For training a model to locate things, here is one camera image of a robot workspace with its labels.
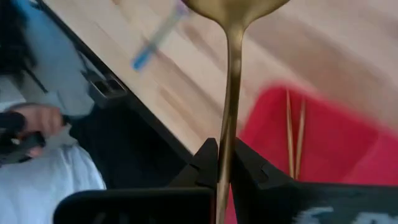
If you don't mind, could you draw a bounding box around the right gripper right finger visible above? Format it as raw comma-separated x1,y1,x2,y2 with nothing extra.
230,138,301,191

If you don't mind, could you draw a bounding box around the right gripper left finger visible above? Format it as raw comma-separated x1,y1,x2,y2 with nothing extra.
169,138,219,191

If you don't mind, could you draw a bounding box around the iridescent spoon teal handle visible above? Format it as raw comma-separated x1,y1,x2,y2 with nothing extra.
130,0,190,72

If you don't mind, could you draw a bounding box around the pink translucent plastic bin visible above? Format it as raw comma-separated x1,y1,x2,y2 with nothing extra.
225,82,398,224

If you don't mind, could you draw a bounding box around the person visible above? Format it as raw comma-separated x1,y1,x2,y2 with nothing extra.
0,0,108,224

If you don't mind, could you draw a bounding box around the person's hand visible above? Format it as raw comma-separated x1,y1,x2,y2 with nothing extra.
9,104,65,158

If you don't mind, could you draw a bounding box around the black handheld controller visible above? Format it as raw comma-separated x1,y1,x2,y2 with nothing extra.
0,110,47,166

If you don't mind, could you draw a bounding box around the black aluminium table frame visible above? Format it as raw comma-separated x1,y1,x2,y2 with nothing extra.
30,0,200,190

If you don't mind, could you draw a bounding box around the silver frame bracket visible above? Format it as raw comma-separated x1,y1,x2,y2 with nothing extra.
81,70,128,108

